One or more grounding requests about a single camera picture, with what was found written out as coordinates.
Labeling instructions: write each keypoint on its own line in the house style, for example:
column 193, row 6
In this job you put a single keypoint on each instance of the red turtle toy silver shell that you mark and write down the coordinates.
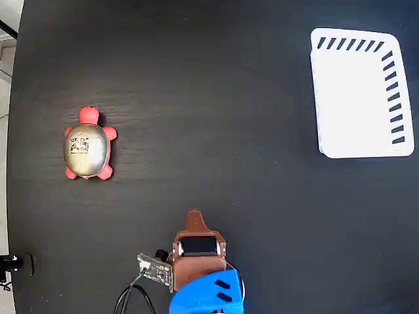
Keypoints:
column 85, row 148

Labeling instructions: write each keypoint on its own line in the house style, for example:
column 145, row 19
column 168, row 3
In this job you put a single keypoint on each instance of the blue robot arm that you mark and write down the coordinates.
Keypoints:
column 203, row 297

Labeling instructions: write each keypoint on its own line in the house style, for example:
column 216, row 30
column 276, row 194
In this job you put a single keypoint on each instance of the white plastic basket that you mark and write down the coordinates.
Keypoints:
column 353, row 104

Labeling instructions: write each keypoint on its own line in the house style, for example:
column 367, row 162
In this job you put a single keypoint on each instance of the black table clamp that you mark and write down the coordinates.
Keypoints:
column 14, row 261

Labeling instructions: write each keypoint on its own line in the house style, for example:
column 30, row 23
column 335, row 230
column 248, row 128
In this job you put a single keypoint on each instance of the black metal bar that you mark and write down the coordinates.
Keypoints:
column 8, row 28

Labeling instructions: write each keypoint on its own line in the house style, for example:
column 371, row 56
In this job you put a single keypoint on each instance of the bare camera circuit board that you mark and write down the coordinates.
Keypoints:
column 157, row 269

